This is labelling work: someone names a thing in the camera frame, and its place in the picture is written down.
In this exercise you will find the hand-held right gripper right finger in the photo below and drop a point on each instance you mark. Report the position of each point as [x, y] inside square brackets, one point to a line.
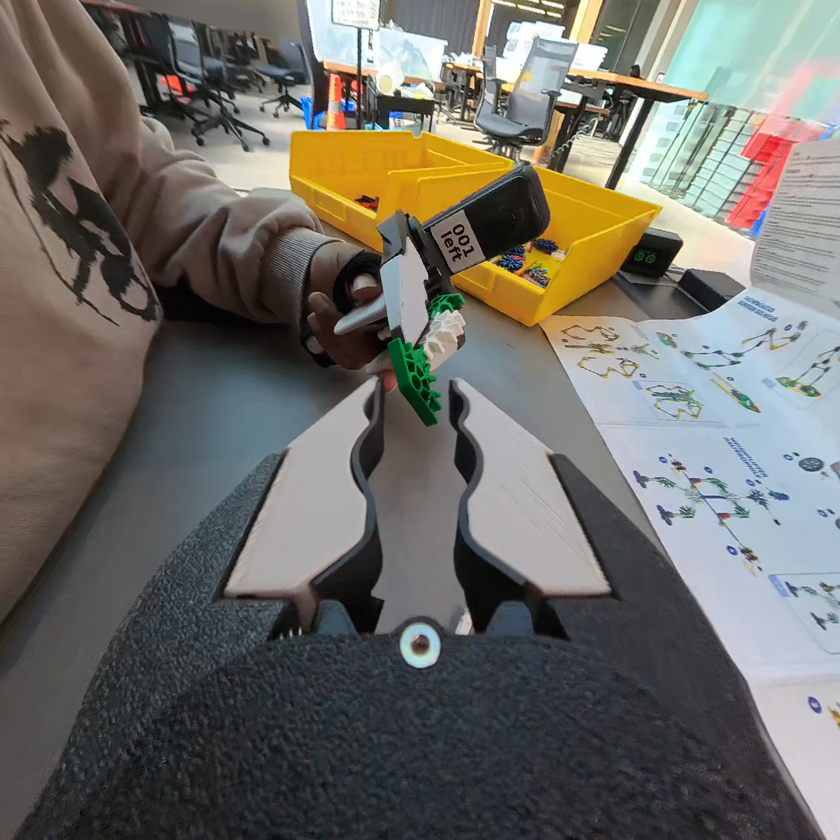
[538, 525]

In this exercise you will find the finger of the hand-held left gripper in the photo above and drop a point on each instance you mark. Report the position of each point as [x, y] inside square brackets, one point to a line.
[410, 295]

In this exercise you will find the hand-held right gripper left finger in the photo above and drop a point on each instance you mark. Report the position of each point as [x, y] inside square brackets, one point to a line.
[302, 525]

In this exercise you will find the green toy connector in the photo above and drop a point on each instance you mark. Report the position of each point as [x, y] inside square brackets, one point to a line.
[418, 381]
[448, 306]

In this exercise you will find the white snowflake toy connector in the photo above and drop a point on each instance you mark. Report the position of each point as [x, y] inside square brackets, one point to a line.
[442, 339]

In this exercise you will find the yellow bin with toy pieces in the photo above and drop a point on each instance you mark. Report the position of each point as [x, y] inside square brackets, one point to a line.
[604, 243]

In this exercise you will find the grey desk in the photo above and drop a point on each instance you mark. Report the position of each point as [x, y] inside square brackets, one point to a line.
[236, 420]

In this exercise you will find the person's left hand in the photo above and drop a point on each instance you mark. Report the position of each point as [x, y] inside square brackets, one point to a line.
[335, 341]

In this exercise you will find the pile of colourful toy pieces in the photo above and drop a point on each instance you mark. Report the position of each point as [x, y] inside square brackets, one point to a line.
[532, 263]

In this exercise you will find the yellow bin with toy wheels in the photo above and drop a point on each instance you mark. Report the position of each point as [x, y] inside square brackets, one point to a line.
[328, 164]

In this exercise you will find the black box device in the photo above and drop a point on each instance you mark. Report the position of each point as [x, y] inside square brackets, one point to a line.
[647, 252]

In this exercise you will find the toy instruction poster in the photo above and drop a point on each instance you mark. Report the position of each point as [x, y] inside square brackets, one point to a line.
[709, 433]

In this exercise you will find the wooden office table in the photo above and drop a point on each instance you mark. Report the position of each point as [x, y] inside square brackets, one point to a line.
[643, 85]

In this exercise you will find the black flat device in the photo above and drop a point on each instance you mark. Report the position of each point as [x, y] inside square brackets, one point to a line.
[709, 289]

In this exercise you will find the whiteboard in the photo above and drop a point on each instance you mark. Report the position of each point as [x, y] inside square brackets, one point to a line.
[355, 13]

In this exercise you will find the red and blue bin shelf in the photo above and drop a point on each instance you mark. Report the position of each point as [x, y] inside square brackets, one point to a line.
[768, 164]

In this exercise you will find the black office chair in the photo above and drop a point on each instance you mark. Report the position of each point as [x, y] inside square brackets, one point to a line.
[197, 79]

